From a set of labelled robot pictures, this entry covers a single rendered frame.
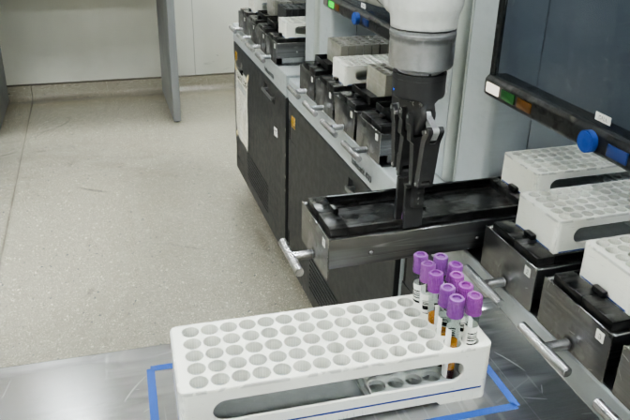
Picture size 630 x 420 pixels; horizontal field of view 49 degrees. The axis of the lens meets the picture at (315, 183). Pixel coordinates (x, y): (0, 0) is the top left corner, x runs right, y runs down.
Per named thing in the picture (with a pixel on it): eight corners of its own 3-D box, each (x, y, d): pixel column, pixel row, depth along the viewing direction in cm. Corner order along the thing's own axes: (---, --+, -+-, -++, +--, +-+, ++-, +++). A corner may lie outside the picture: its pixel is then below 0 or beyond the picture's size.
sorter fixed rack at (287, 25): (361, 32, 236) (362, 14, 233) (372, 38, 227) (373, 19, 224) (277, 36, 227) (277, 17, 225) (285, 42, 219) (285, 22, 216)
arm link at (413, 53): (438, 20, 98) (434, 61, 101) (379, 22, 96) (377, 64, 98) (470, 32, 90) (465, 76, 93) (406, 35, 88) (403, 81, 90)
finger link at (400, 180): (398, 178, 103) (397, 175, 103) (395, 219, 105) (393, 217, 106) (416, 175, 103) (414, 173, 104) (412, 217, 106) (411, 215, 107)
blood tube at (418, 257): (417, 337, 76) (421, 248, 71) (427, 345, 74) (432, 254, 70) (406, 343, 75) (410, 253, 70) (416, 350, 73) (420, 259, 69)
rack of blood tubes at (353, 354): (443, 336, 77) (449, 289, 74) (487, 396, 68) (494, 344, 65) (172, 378, 69) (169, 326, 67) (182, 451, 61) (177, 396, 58)
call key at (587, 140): (581, 147, 91) (586, 126, 90) (596, 155, 89) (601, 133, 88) (574, 148, 91) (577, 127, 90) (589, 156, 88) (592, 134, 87)
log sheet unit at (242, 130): (236, 135, 299) (234, 54, 284) (249, 158, 275) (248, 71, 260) (231, 136, 298) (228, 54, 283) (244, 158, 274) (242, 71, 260)
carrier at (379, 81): (393, 101, 157) (395, 75, 155) (384, 101, 157) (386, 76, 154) (373, 87, 167) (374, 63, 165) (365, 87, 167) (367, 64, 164)
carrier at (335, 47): (347, 67, 184) (348, 46, 181) (340, 68, 183) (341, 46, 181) (333, 57, 194) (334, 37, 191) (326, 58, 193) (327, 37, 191)
